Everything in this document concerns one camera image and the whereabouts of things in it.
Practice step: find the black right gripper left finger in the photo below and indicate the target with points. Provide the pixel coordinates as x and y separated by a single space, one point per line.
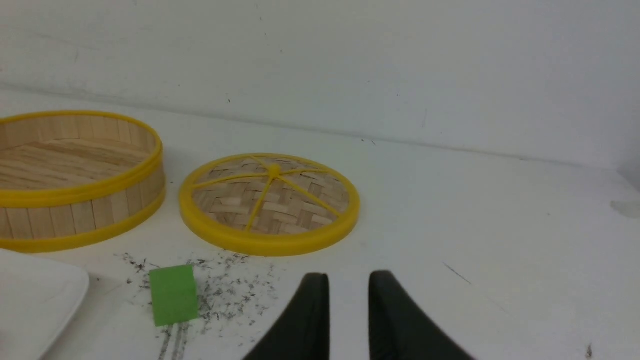
302 331

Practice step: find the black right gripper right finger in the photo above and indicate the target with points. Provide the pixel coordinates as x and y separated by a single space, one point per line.
400 330

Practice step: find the white square plate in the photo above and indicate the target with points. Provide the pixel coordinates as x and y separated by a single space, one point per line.
38 300

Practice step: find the green cube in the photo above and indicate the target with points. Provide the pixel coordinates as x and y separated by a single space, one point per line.
174 295

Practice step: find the yellow rimmed woven steamer lid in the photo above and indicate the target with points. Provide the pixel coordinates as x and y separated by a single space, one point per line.
269 204

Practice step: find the yellow rimmed bamboo steamer basket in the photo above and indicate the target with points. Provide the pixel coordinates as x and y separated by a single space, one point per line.
70 179

